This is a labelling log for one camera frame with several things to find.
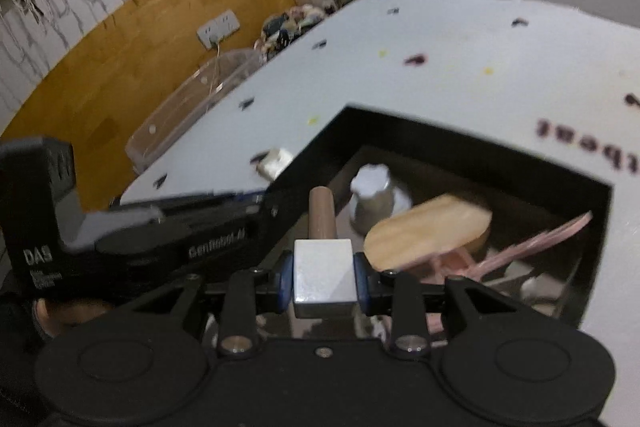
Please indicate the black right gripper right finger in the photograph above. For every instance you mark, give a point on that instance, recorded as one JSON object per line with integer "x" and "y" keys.
{"x": 397, "y": 294}

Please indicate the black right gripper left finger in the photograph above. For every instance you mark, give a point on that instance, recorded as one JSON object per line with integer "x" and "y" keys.
{"x": 188, "y": 303}

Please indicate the pink plastic clip tool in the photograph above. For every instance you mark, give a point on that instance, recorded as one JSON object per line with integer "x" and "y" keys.
{"x": 459, "y": 263}

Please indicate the white block wooden-handle stamp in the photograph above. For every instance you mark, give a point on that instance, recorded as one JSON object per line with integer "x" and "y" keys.
{"x": 323, "y": 275}

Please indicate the black cardboard box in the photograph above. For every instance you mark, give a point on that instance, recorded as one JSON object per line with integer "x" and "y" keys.
{"x": 526, "y": 194}

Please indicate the white plastic piece in box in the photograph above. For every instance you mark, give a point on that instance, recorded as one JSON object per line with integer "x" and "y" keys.
{"x": 533, "y": 288}

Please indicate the light wooden block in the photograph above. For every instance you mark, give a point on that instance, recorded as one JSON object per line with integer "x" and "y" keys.
{"x": 442, "y": 224}

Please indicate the cream satin ribbon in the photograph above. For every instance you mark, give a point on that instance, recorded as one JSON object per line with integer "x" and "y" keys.
{"x": 274, "y": 163}

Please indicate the white knob-lid jar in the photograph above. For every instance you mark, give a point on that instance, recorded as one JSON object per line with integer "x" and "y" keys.
{"x": 376, "y": 196}

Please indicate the clear plastic storage bin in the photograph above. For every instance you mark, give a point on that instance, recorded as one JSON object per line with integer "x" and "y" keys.
{"x": 188, "y": 103}

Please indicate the pile of plush toys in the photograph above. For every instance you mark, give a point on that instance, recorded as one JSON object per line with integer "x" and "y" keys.
{"x": 281, "y": 30}

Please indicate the white wall socket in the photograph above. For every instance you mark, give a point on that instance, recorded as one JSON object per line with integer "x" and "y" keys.
{"x": 217, "y": 29}

